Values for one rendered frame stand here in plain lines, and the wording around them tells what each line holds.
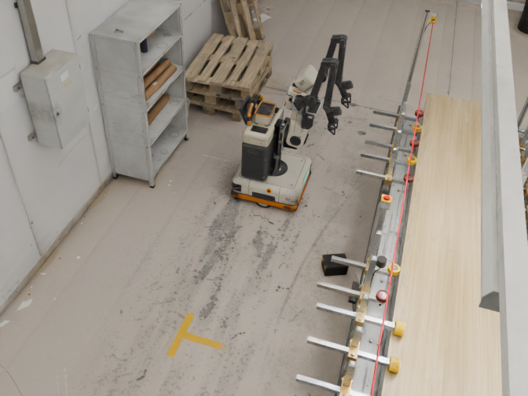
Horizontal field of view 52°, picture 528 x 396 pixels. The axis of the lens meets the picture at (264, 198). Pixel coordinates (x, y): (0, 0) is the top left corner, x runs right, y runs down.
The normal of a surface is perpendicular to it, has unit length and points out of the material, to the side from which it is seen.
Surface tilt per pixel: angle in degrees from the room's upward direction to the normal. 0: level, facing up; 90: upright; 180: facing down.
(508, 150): 0
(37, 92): 90
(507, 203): 0
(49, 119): 90
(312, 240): 0
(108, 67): 90
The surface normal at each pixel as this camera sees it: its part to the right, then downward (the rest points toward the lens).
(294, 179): 0.05, -0.74
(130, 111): -0.29, 0.62
